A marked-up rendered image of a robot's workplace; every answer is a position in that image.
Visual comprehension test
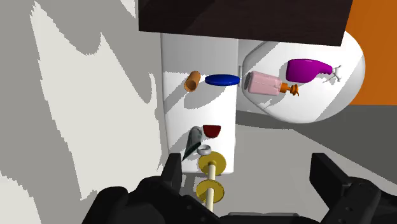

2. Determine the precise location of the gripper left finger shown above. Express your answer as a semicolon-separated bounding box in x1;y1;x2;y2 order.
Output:
81;152;225;224

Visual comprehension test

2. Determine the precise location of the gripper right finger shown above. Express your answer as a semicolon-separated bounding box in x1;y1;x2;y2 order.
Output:
309;152;397;224

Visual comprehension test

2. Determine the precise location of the yellow dumbbell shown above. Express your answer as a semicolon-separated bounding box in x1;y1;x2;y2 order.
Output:
195;151;227;213

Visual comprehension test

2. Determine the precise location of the small white bowl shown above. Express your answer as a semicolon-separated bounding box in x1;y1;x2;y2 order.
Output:
197;144;212;157

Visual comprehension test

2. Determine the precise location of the grey green cone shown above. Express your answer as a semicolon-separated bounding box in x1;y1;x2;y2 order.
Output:
181;125;204;162

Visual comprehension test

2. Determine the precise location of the dark red bowl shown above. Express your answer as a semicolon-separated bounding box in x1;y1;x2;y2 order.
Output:
202;124;222;139

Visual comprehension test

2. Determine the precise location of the orange cup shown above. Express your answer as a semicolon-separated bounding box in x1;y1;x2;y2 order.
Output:
183;70;202;93

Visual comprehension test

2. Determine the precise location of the purple spray bottle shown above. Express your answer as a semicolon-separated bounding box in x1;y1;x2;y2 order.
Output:
285;58;342;84

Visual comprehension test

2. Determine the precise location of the blue plate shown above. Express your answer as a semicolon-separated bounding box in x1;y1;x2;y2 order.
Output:
204;74;241;87

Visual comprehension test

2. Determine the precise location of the pink pump soap bottle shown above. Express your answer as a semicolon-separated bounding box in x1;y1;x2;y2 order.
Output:
244;71;300;97

